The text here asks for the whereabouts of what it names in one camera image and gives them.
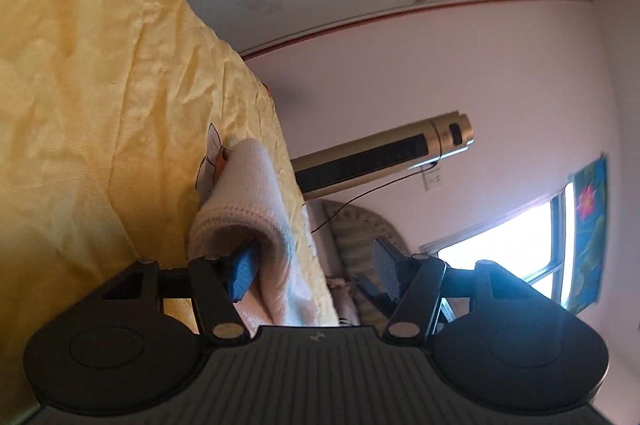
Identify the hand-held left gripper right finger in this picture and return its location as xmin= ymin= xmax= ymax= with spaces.
xmin=352 ymin=237 xmax=546 ymax=347

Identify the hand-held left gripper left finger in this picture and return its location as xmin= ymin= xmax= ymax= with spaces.
xmin=100 ymin=241 xmax=262 ymax=348

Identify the wicker chair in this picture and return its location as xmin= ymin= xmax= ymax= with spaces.
xmin=306 ymin=200 xmax=417 ymax=327

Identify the window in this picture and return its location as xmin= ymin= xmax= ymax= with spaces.
xmin=419 ymin=182 xmax=576 ymax=312

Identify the gold tower fan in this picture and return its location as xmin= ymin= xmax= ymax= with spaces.
xmin=290 ymin=110 xmax=475 ymax=202

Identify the blue floral curtain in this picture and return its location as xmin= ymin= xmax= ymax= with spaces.
xmin=566 ymin=152 xmax=612 ymax=315

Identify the yellow printed blanket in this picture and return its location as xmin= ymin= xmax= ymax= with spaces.
xmin=0 ymin=0 xmax=342 ymax=411

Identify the black power cable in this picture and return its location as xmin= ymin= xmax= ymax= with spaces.
xmin=310 ymin=160 xmax=441 ymax=233

